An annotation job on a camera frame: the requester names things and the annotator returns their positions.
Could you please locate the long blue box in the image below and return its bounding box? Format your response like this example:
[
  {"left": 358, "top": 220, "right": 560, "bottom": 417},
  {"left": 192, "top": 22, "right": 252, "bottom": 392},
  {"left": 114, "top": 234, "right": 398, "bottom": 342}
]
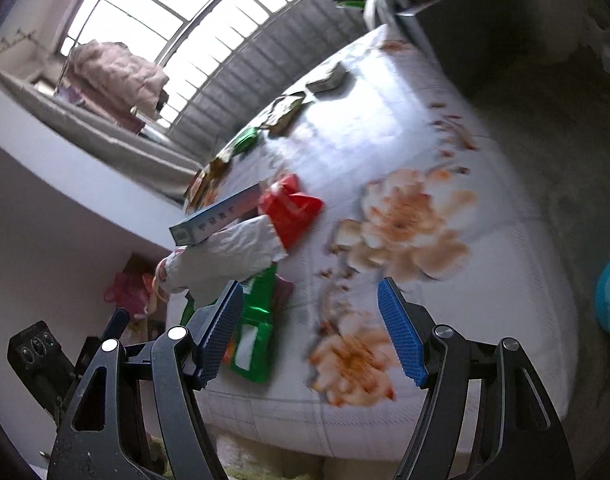
[{"left": 169, "top": 183, "right": 263, "bottom": 247}]

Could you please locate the grey cabinet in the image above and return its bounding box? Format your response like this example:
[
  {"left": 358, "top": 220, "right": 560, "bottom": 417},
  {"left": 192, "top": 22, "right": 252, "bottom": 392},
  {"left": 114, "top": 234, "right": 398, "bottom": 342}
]
[{"left": 392, "top": 0, "right": 536, "bottom": 101}]

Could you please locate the plain grey curtain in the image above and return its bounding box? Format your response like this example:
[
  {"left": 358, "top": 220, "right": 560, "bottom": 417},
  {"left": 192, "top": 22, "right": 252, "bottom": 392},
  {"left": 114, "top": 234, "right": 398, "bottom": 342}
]
[{"left": 0, "top": 57, "right": 206, "bottom": 206}]

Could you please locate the floral tablecloth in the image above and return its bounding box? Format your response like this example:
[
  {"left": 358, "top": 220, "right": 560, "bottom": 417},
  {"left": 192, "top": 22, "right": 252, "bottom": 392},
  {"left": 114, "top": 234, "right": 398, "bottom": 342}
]
[{"left": 165, "top": 25, "right": 580, "bottom": 461}]

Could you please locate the large green wipes packet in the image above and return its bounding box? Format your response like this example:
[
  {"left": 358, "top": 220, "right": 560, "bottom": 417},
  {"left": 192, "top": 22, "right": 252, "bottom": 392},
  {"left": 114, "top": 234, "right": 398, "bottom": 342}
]
[{"left": 182, "top": 262, "right": 296, "bottom": 386}]

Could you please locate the small pale box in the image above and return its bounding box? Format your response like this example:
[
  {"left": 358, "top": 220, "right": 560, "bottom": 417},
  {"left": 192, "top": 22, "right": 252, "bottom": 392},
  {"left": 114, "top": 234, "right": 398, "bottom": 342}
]
[{"left": 305, "top": 63, "right": 348, "bottom": 95}]

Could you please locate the small green packet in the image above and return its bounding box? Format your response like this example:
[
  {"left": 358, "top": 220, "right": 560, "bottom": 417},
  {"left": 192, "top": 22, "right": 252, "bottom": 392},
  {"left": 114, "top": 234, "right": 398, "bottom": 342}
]
[{"left": 232, "top": 127, "right": 260, "bottom": 153}]

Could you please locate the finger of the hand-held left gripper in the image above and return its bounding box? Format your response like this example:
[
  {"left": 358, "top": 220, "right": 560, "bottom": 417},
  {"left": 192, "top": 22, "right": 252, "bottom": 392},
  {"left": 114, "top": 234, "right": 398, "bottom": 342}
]
[{"left": 101, "top": 308, "right": 132, "bottom": 343}]

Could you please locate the red wrapper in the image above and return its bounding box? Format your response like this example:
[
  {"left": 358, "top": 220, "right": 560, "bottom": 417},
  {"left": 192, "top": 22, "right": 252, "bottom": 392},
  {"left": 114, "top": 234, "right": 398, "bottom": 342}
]
[{"left": 258, "top": 174, "right": 324, "bottom": 251}]

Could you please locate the orange snack packet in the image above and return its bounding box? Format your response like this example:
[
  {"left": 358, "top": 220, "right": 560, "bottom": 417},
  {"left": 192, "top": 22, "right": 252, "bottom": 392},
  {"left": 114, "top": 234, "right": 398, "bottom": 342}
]
[{"left": 184, "top": 170, "right": 223, "bottom": 213}]

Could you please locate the metal window railing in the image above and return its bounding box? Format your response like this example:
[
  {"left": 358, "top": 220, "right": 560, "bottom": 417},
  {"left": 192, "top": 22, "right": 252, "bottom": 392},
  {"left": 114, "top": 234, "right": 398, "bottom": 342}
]
[{"left": 162, "top": 0, "right": 370, "bottom": 156}]

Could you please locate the pink padded jacket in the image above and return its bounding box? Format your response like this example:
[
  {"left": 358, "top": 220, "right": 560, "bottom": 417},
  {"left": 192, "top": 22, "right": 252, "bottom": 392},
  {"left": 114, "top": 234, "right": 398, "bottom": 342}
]
[{"left": 65, "top": 40, "right": 170, "bottom": 133}]

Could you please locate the white tissue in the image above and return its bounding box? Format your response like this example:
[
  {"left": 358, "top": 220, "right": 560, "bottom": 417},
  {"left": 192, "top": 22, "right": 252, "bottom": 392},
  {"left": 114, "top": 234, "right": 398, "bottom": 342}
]
[{"left": 162, "top": 215, "right": 289, "bottom": 293}]

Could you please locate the yellow-brown snack packet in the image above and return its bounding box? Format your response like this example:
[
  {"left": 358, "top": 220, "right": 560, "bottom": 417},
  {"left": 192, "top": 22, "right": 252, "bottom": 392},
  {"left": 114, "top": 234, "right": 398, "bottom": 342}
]
[{"left": 205, "top": 152, "right": 236, "bottom": 178}]

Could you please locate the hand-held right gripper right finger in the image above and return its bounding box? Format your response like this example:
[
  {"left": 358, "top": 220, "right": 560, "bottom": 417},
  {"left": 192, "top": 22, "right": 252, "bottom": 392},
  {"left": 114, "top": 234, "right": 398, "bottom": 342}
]
[{"left": 377, "top": 276, "right": 578, "bottom": 480}]

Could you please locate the brown snack packet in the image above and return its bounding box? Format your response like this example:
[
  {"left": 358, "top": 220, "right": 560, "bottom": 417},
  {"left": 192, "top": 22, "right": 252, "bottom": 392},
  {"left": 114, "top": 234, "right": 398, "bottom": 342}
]
[{"left": 257, "top": 91, "right": 313, "bottom": 137}]

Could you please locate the pink plastic bag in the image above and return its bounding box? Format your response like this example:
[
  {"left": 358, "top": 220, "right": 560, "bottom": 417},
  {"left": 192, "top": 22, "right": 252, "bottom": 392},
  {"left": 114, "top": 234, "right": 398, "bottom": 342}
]
[{"left": 104, "top": 270, "right": 156, "bottom": 318}]

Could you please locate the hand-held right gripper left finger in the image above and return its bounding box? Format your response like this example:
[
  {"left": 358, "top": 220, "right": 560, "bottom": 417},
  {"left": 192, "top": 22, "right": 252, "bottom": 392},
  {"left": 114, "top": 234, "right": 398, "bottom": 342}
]
[{"left": 47, "top": 280, "right": 246, "bottom": 480}]

